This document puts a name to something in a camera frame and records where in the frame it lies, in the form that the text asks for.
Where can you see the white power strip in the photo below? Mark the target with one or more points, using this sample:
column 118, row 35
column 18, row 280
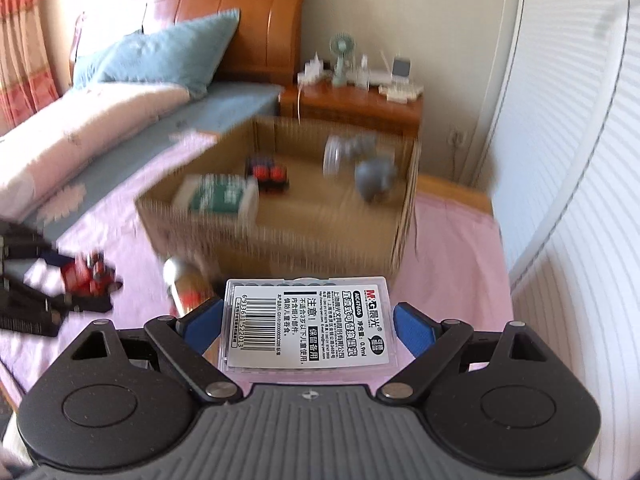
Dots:
column 312, row 79

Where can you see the white louvered closet door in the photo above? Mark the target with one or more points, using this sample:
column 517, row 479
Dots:
column 590, row 335
column 550, row 85

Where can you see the red toy train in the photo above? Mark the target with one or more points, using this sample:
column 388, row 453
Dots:
column 82, row 275

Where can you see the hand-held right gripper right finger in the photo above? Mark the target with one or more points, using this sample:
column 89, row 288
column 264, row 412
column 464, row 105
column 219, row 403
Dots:
column 415, row 330

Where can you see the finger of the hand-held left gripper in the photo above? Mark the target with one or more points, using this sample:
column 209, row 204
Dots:
column 30, row 247
column 50, row 297

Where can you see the clear plastic dome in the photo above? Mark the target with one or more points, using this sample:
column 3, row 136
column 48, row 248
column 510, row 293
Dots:
column 332, row 155

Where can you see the clear labelled plastic case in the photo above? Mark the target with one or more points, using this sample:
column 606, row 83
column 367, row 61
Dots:
column 310, row 325

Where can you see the black toy train car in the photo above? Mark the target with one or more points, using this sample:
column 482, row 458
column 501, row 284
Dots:
column 267, row 175

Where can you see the brown cardboard box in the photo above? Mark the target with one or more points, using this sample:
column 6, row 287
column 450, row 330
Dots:
column 300, row 240

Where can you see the white stand with screen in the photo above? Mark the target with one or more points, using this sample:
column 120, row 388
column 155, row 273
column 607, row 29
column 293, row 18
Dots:
column 401, row 67

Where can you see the white wall socket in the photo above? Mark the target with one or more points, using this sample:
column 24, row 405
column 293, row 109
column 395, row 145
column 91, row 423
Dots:
column 457, row 137

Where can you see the white remote control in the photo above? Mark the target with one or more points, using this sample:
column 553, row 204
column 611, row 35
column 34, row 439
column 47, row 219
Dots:
column 400, row 92

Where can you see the green white medical box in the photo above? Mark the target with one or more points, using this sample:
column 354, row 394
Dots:
column 220, row 195

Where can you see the orange patterned curtain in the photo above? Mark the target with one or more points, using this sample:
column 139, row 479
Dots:
column 25, row 35

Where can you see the clear spray bottle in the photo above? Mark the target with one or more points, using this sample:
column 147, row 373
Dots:
column 364, row 72

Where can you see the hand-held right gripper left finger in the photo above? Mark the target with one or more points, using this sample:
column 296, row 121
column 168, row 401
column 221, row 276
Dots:
column 202, row 325

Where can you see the green desk fan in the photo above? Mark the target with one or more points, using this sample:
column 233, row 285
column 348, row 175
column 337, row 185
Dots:
column 341, row 45

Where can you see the grey elephant toy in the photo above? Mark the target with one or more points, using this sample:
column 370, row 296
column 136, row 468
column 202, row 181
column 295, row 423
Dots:
column 375, row 175

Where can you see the wooden nightstand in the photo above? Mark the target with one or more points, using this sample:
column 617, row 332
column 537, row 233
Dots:
column 360, row 107

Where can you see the white charger plug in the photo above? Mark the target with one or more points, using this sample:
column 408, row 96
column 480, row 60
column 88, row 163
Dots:
column 314, row 66

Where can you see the large blue pillow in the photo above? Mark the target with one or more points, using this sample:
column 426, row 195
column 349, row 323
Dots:
column 165, row 55

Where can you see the pink cloth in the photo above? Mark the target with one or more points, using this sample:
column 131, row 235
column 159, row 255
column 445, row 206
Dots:
column 450, row 240

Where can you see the wooden headboard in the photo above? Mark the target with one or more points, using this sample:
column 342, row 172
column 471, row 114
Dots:
column 260, row 20

